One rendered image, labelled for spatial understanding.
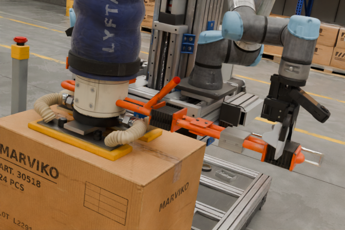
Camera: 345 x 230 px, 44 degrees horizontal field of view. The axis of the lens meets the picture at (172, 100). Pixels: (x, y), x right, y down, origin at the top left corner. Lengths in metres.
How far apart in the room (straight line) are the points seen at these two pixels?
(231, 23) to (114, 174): 0.51
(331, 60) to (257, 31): 7.19
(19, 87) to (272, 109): 1.60
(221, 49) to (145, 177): 0.75
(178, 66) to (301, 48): 0.99
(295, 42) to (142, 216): 0.61
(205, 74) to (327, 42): 6.62
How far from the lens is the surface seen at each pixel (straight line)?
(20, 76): 2.39
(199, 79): 1.76
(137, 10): 1.27
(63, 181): 1.33
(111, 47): 1.25
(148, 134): 1.41
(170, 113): 1.25
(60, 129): 1.37
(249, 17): 1.15
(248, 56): 1.76
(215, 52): 1.74
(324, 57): 8.33
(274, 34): 1.15
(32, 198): 1.45
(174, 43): 1.92
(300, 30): 1.07
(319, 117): 1.10
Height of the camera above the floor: 1.50
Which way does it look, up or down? 17 degrees down
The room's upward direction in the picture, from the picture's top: 8 degrees clockwise
